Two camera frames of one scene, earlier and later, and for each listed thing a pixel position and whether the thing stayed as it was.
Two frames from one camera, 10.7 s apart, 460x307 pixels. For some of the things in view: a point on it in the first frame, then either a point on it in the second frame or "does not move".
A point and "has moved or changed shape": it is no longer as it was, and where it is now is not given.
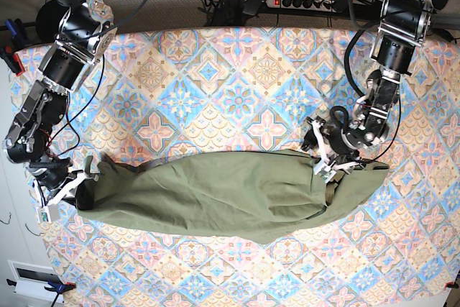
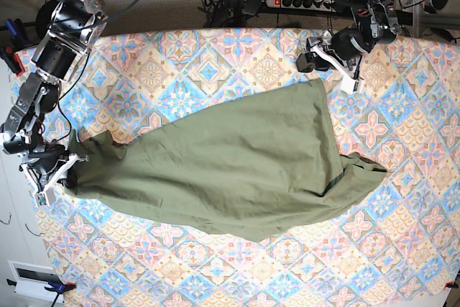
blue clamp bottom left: x=57 y=287 does not move
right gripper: x=339 y=148 -> x=342 y=49
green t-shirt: x=263 y=195 has moved or changed shape
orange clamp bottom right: x=451 y=285 does not move
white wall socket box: x=31 y=280 does not move
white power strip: x=301 y=3 does not move
